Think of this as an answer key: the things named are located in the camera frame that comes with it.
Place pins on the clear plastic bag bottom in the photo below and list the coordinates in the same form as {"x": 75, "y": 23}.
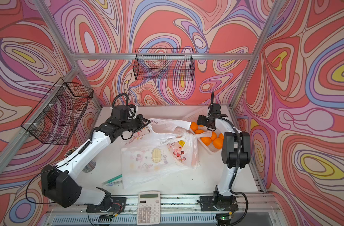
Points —
{"x": 144, "y": 164}

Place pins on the green pen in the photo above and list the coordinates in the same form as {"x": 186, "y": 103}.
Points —
{"x": 114, "y": 181}

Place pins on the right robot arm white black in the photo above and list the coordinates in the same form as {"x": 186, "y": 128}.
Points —
{"x": 235, "y": 153}

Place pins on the black wire basket back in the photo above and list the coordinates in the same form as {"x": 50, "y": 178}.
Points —
{"x": 158, "y": 64}

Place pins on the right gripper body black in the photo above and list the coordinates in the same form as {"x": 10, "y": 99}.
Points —
{"x": 210, "y": 125}

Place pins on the black wire basket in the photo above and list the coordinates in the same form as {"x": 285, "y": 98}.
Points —
{"x": 158, "y": 64}
{"x": 56, "y": 117}

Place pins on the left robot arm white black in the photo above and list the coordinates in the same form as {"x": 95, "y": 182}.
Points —
{"x": 58, "y": 183}

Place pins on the white desk calculator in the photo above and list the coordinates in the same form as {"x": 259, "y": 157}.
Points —
{"x": 149, "y": 208}

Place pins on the printed white plastic bag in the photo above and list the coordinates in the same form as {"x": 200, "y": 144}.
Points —
{"x": 181, "y": 149}

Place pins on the orange fruit bottom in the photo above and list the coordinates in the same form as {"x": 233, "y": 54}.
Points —
{"x": 218, "y": 143}

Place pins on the cup of pens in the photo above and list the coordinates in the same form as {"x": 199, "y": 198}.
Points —
{"x": 69, "y": 152}

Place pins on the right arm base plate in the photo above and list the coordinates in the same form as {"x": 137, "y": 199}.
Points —
{"x": 219, "y": 203}

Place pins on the black wire basket left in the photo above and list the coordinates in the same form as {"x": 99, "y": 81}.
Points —
{"x": 56, "y": 117}

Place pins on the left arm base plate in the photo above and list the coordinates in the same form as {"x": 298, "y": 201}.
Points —
{"x": 110, "y": 205}

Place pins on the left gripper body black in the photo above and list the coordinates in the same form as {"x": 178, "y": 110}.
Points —
{"x": 131, "y": 125}

